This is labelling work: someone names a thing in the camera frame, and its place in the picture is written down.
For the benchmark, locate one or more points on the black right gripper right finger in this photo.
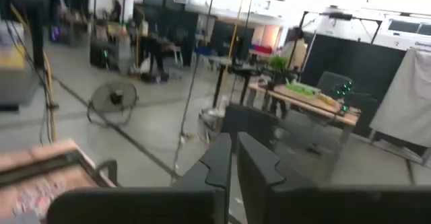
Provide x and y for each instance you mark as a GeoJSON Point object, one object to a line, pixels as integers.
{"type": "Point", "coordinates": [269, 200]}

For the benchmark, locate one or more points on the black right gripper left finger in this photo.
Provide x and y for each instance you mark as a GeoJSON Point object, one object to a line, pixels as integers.
{"type": "Point", "coordinates": [202, 204]}

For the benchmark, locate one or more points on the black background robot arm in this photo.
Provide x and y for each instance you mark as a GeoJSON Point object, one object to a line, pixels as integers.
{"type": "Point", "coordinates": [343, 89]}

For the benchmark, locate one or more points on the wooden background table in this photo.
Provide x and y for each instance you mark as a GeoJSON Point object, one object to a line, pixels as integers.
{"type": "Point", "coordinates": [303, 101]}

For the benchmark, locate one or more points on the green plastic item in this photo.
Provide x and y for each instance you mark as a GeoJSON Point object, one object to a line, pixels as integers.
{"type": "Point", "coordinates": [299, 88]}

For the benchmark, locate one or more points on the black floor fan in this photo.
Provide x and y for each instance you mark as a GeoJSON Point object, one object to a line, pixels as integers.
{"type": "Point", "coordinates": [116, 98]}

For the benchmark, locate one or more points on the leafy green background plant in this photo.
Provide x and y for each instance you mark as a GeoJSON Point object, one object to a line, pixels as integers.
{"type": "Point", "coordinates": [277, 64]}

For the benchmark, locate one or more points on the black partition panel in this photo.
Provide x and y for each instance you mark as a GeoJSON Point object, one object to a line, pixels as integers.
{"type": "Point", "coordinates": [353, 59]}

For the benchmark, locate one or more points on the white hanging cloth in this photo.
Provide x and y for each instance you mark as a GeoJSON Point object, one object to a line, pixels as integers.
{"type": "Point", "coordinates": [404, 96]}

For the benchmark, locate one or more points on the grey equipment cabinet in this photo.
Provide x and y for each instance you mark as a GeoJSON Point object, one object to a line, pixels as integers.
{"type": "Point", "coordinates": [17, 79]}

